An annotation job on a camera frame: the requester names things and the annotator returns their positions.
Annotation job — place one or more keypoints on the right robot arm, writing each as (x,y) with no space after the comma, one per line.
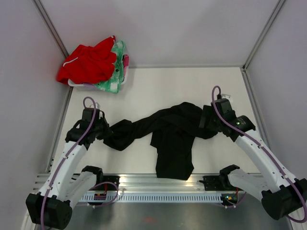
(279,191)

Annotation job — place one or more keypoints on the pink white garment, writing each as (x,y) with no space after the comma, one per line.
(126,60)

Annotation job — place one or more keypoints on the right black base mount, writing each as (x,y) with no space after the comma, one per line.
(219,182)

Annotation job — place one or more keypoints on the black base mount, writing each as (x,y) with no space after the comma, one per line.
(219,182)
(103,183)

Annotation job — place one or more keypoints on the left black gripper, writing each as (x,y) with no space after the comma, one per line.
(102,120)

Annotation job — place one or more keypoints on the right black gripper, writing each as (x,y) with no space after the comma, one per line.
(207,112)

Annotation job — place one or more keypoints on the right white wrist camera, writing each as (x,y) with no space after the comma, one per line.
(226,97)

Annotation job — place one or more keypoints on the red garment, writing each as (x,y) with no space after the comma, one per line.
(89,64)

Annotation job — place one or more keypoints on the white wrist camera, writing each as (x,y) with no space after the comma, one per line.
(226,97)
(91,104)

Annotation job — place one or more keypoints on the white laundry basket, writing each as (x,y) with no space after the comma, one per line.
(113,85)

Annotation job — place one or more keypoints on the green white patterned garment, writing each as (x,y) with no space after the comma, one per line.
(119,48)

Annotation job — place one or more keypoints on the white slotted cable duct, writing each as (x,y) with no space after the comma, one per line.
(154,198)

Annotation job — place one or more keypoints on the aluminium mounting rail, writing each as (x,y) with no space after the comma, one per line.
(149,183)

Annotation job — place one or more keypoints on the black trousers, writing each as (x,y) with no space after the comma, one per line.
(173,132)

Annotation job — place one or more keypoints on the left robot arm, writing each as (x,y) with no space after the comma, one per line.
(54,202)

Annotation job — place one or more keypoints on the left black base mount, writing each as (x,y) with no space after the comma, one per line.
(103,183)

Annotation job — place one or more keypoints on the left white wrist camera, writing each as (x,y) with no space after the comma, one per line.
(91,104)

